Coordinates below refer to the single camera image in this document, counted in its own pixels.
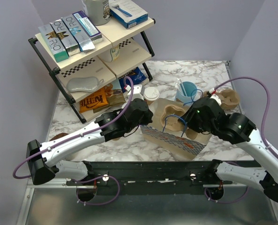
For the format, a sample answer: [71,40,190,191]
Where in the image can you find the brown cardboard cup carrier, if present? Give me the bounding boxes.
[160,105,198,140]

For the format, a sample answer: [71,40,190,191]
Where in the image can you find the checkered paper bag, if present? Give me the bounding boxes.
[140,126,211,160]

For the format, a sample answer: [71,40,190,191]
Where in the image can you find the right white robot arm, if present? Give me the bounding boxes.
[181,97,278,203]

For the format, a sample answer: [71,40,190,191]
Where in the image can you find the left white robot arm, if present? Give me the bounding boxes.
[26,98,153,185]

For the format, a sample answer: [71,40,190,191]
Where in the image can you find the brown cookie package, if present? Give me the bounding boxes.
[93,79,125,113]

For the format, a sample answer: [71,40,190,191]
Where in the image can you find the stacked brown cup carriers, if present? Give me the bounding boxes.
[216,89,240,110]

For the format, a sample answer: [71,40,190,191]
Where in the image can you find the blue chips bag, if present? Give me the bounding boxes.
[118,67,147,93]

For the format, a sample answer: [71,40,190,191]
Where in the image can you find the orange snack bag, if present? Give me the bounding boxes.
[79,88,108,113]

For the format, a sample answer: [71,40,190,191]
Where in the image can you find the black beige shelf rack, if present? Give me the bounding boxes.
[29,18,156,123]

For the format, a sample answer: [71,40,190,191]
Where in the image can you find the white patterned mug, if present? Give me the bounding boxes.
[98,45,120,62]

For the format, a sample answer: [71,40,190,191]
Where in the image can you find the grey sponge pad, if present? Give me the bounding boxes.
[66,76,104,93]

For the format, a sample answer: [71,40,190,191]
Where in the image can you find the brown cookie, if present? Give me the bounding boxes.
[50,133,68,141]

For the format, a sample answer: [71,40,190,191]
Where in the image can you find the blue silver toothpaste box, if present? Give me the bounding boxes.
[61,15,95,52]

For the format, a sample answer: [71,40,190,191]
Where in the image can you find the teal silver toothpaste box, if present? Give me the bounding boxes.
[38,24,69,62]

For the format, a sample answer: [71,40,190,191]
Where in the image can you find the blue razor box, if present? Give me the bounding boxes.
[109,0,148,29]

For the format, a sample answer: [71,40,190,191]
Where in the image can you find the purple white toothpaste box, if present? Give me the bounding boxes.
[73,11,103,44]

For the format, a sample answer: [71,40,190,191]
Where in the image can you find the grey printed mug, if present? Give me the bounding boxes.
[82,0,110,26]

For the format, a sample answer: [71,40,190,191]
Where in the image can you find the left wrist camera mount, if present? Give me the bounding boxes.
[124,84,144,100]

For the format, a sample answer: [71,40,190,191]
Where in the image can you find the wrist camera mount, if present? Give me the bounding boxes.
[207,88,222,106]
[124,84,144,100]

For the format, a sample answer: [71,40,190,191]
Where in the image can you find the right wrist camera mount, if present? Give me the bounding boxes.
[207,88,222,106]

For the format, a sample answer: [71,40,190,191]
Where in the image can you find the cream bag with blue handles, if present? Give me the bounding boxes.
[150,88,212,146]

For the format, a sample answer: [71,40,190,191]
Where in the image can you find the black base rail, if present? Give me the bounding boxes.
[67,161,222,195]

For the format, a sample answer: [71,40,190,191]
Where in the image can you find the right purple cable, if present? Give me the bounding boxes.
[204,76,278,204]

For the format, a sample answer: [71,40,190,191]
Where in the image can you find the purple cable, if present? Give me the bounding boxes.
[12,76,121,206]
[204,76,278,204]

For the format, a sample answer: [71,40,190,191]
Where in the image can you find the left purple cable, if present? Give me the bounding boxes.
[12,76,121,206]

